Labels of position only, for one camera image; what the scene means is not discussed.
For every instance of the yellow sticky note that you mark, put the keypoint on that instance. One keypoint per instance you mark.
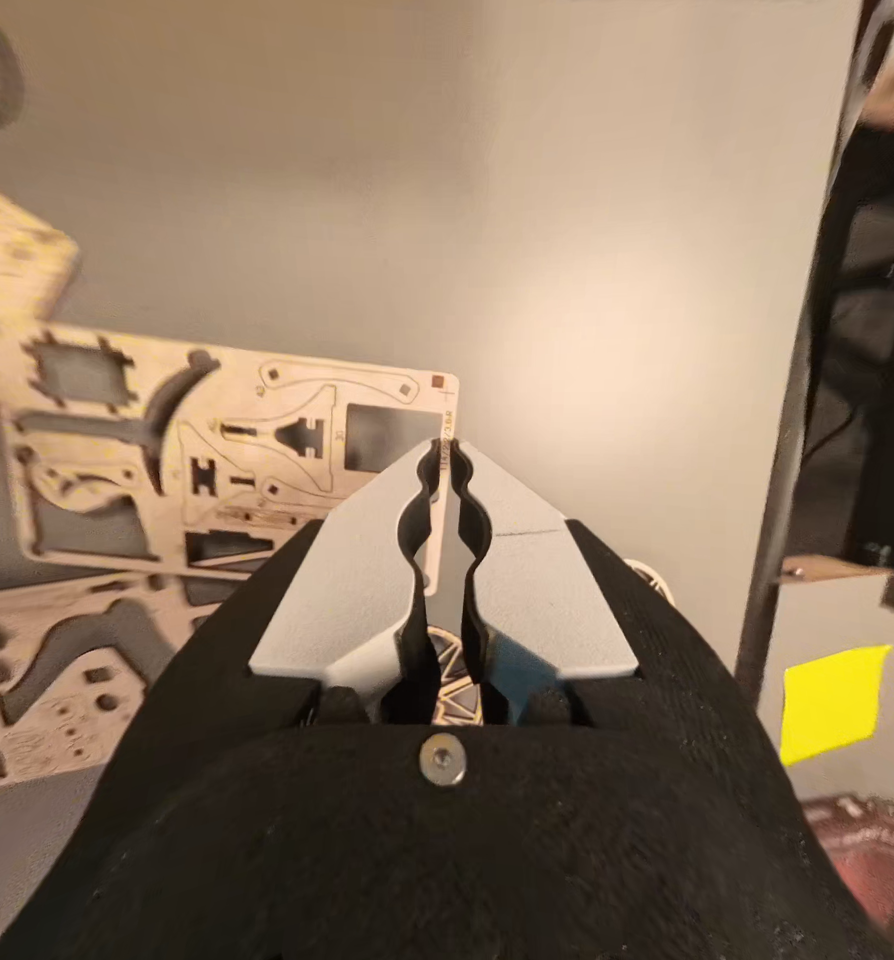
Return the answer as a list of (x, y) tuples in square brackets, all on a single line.
[(829, 705)]

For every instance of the wooden bicycle model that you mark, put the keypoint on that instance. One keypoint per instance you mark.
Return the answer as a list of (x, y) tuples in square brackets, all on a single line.
[(454, 697)]

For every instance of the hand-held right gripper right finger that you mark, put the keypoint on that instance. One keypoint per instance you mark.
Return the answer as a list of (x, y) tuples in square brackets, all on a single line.
[(544, 592)]

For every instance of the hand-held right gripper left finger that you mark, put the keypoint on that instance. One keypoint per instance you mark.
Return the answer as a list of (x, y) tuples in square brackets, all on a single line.
[(334, 577)]

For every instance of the dark red patterned cloth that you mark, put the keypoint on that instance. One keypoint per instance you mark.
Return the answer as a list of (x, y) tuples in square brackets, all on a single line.
[(874, 847)]

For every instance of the black metal table leg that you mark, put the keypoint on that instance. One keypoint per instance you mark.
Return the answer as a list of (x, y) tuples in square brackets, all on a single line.
[(780, 487)]

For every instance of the wooden part sheet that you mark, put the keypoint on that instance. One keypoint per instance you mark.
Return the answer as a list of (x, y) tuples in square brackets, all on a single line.
[(4, 255), (12, 742), (222, 390)]

